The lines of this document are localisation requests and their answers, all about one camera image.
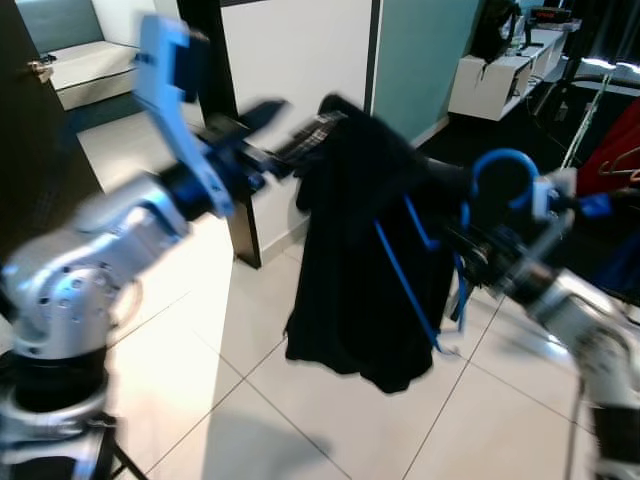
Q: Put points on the black metal frame leg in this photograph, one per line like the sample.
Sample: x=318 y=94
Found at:
x=125 y=462

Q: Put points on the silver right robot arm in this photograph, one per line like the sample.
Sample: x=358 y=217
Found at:
x=580 y=320

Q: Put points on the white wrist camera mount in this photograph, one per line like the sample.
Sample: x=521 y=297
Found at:
x=555 y=195
x=165 y=90

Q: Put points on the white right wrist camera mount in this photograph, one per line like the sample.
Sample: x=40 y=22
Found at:
x=555 y=195

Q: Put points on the red blanket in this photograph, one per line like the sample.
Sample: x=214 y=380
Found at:
x=620 y=150

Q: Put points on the black garment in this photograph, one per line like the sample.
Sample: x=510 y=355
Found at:
x=350 y=280

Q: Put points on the black device red display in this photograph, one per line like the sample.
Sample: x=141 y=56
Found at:
x=550 y=13

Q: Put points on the blue plastic hanger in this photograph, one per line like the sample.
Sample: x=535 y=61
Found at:
x=505 y=155

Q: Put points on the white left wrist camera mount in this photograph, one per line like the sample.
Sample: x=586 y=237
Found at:
x=165 y=90

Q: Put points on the white shelf unit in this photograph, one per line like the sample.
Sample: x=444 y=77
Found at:
x=490 y=90

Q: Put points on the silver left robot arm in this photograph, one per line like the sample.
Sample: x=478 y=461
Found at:
x=90 y=260

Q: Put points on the dark curtain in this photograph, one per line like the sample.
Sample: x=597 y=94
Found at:
x=610 y=30

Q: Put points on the white cushioned bench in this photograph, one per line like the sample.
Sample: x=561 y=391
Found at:
x=90 y=70

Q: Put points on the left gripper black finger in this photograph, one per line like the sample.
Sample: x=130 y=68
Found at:
x=262 y=116
x=305 y=140

